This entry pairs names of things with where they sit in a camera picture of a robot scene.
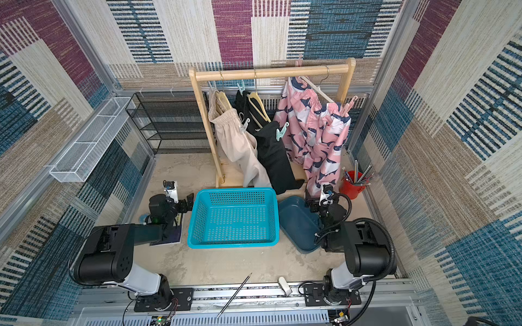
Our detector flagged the black wire shelf rack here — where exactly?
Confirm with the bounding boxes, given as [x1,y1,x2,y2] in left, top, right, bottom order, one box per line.
[126,91,211,154]

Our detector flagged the thin metal rod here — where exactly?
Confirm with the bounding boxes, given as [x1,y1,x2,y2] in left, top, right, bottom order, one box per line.
[216,272,253,320]

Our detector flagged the dark teal plastic tray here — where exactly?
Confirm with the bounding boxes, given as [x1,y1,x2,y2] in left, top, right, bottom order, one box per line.
[278,196,320,254]

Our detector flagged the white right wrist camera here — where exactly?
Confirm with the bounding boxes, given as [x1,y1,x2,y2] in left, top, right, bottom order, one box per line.
[319,183,334,206]

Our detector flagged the wooden clothes rack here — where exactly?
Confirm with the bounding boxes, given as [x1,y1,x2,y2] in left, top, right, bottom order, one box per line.
[189,58,357,188]

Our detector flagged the white clothespin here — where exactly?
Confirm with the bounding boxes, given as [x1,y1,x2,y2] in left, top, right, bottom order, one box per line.
[208,81,218,95]
[239,112,250,133]

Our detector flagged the blue tape roll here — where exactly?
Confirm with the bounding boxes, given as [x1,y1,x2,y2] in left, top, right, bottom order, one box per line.
[139,214,150,225]

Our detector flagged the black shorts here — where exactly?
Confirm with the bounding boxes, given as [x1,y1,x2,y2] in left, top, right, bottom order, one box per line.
[235,91,305,195]

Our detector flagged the white wire wall basket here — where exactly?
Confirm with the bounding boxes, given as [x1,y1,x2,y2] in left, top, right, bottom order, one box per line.
[50,97,131,183]

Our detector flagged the yellow hanger of black shorts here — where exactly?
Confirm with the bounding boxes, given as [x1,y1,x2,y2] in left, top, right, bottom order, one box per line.
[247,80,271,122]

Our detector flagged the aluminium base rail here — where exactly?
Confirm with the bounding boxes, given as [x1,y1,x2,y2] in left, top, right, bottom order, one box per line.
[67,278,430,325]

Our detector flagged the yellow hanger of beige shorts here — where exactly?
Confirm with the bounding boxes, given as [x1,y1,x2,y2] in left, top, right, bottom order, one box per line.
[216,90,232,115]

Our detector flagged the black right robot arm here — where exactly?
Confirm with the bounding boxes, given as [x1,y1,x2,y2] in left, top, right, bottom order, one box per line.
[297,194,397,325]

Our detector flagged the pink patterned shorts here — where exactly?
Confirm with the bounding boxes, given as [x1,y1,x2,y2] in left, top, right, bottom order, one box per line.
[274,77,352,198]

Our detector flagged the red pen cup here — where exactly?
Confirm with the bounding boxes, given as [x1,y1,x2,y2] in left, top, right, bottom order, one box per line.
[339,171,366,200]

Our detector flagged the beige shorts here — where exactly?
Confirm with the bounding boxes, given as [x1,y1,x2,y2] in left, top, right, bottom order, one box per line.
[208,93,272,187]

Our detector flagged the pink clothespin right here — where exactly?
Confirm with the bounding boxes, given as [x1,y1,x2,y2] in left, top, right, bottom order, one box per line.
[342,96,358,116]

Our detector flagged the mint clothespin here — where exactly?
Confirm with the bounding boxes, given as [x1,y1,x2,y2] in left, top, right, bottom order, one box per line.
[276,122,289,141]
[237,80,246,95]

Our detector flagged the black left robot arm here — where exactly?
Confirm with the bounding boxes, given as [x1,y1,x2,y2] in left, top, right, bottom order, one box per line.
[69,194,194,315]

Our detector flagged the mint clothespin upper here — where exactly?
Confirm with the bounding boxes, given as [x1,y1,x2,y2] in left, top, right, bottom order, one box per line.
[237,80,246,95]

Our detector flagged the turquoise plastic basket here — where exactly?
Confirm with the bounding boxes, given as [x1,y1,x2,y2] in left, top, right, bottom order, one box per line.
[188,187,279,249]

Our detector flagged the dark blue book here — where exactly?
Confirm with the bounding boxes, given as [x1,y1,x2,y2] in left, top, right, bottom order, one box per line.
[152,213,184,246]

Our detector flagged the mint clothespin lower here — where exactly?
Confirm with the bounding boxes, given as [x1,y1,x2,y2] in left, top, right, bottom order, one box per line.
[276,122,289,141]

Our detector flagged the small white block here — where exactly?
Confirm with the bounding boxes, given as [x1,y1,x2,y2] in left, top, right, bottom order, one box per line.
[277,277,292,297]

